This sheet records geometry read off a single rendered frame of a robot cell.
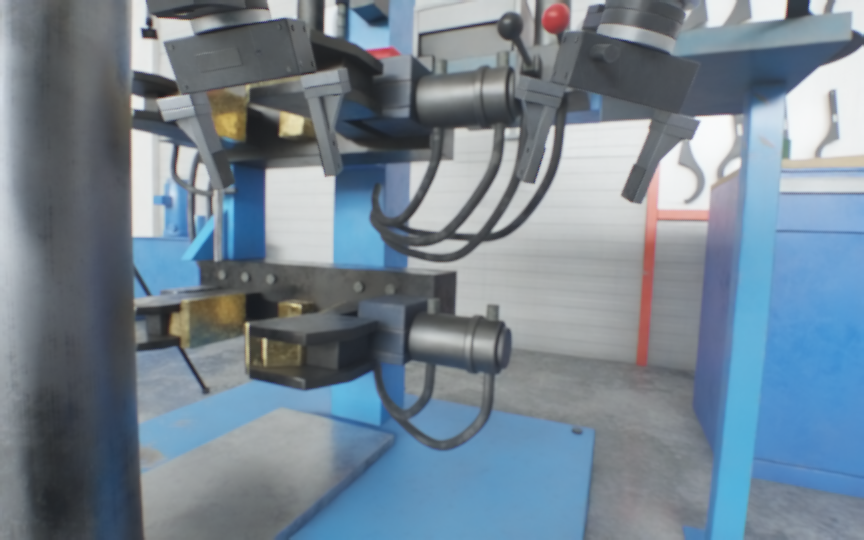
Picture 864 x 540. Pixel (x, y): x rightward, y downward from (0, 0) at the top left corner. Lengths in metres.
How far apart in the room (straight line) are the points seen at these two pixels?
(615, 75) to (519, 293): 2.33
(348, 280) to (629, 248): 1.94
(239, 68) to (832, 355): 1.57
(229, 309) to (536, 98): 0.86
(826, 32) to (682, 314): 1.95
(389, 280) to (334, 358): 0.28
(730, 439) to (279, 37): 1.08
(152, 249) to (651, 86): 3.37
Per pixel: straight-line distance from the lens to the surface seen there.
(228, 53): 0.49
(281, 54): 0.46
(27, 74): 0.70
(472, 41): 1.00
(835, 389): 1.65
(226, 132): 1.11
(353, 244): 1.29
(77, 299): 0.69
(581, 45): 0.46
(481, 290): 2.80
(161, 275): 3.50
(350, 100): 0.75
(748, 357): 1.09
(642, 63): 0.49
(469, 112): 0.83
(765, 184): 1.07
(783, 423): 1.64
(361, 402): 1.36
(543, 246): 2.70
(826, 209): 1.58
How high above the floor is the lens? 0.69
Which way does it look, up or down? 4 degrees down
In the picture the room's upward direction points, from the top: 2 degrees clockwise
